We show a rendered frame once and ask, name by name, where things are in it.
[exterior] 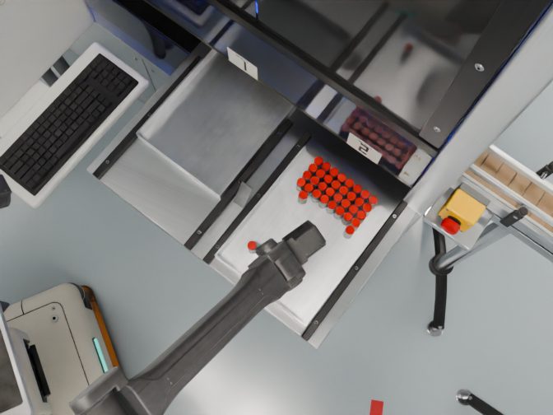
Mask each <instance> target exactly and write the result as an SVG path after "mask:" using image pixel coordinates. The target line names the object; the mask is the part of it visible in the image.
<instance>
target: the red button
mask: <svg viewBox="0 0 553 415"><path fill-rule="evenodd" d="M441 228H442V229H443V230H444V231H445V232H447V233H448V234H450V235H455V234H457V233H458V231H459V230H460V225H458V224H457V223H456V222H455V221H454V220H452V219H450V218H445V219H443V221H442V222H441Z"/></svg>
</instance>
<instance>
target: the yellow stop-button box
mask: <svg viewBox="0 0 553 415"><path fill-rule="evenodd" d="M489 204H490V200H489V199H488V198H487V197H485V196H484V195H482V194H481V193H479V192H478V191H476V190H475V189H474V188H472V187H471V186H470V185H468V184H466V183H465V182H462V183H461V184H460V185H459V186H458V187H457V188H456V189H455V190H454V191H453V192H452V193H451V195H450V197H449V198H448V200H447V201H446V202H445V204H444V205H443V206H442V207H441V209H440V210H439V212H438V216H439V217H441V218H443V219H445V218H450V219H452V220H454V221H455V222H456V223H457V224H458V225H460V231H461V232H465V231H467V230H468V229H470V228H471V227H473V226H474V225H475V224H476V222H477V220H478V219H479V218H480V216H481V214H482V213H483V212H484V211H485V210H486V207H487V206H488V205H489Z"/></svg>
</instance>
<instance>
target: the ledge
mask: <svg viewBox="0 0 553 415"><path fill-rule="evenodd" d="M453 191H454V189H452V188H451V187H450V188H449V189H448V190H447V191H446V192H445V193H444V194H443V195H442V196H441V197H440V198H439V199H438V200H437V201H436V202H435V203H434V204H433V206H432V207H431V208H430V210H429V211H428V212H427V213H426V215H425V216H424V218H423V219H422V220H423V221H424V222H426V223H427V224H429V225H430V226H432V227H433V228H435V229H436V230H437V231H438V232H440V233H441V234H443V235H444V236H446V237H447V238H449V239H450V240H451V241H452V242H454V243H455V244H457V245H458V246H460V247H461V248H463V249H464V250H466V251H468V250H470V249H471V247H472V246H473V245H474V244H475V242H476V240H477V239H478V237H479V236H480V234H481V233H482V232H483V231H484V229H485V228H486V226H487V224H488V223H489V222H490V220H491V218H492V217H493V216H494V214H492V213H491V212H489V211H488V210H485V211H484V212H483V213H482V214H481V216H480V218H479V219H478V220H477V222H476V224H475V225H474V226H473V227H471V228H470V229H468V230H467V231H465V232H461V231H458V233H457V234H455V235H450V234H448V233H447V232H445V231H444V230H443V229H442V228H441V222H442V221H443V218H441V217H439V216H438V212H439V210H440V209H441V207H442V206H443V205H444V204H445V202H446V201H447V200H448V198H449V197H450V195H451V193H452V192H453Z"/></svg>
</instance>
